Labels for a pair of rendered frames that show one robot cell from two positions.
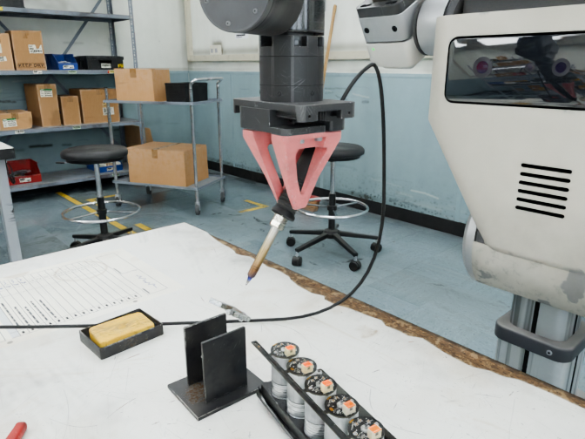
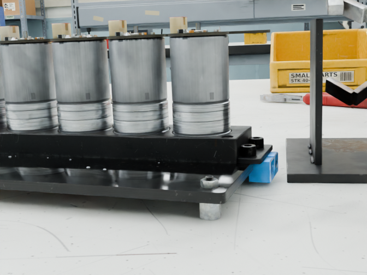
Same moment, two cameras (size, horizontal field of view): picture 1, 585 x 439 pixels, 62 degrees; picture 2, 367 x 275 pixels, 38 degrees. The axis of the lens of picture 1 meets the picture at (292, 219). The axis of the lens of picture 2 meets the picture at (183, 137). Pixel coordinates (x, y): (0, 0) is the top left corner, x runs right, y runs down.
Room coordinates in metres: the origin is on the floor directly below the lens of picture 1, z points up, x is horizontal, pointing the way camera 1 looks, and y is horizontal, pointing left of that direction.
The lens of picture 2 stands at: (0.54, -0.14, 0.81)
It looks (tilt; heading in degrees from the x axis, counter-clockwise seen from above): 11 degrees down; 140
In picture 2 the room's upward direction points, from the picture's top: 2 degrees counter-clockwise
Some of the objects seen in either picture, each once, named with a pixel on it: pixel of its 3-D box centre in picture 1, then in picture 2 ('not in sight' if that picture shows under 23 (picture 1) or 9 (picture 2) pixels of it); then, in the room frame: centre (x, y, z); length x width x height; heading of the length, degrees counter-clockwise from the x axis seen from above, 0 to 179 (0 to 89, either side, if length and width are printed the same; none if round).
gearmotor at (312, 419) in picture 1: (319, 410); (83, 92); (0.32, -0.02, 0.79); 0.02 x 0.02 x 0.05
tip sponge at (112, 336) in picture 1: (122, 331); not in sight; (0.49, 0.19, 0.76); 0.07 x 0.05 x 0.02; 135
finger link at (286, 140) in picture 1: (290, 157); not in sight; (0.46, 0.00, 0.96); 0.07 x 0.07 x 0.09; 39
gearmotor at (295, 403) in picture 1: (301, 391); (139, 92); (0.35, -0.01, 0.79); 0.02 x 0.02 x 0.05
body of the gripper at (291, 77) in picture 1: (291, 78); not in sight; (0.45, 0.00, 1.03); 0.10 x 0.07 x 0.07; 39
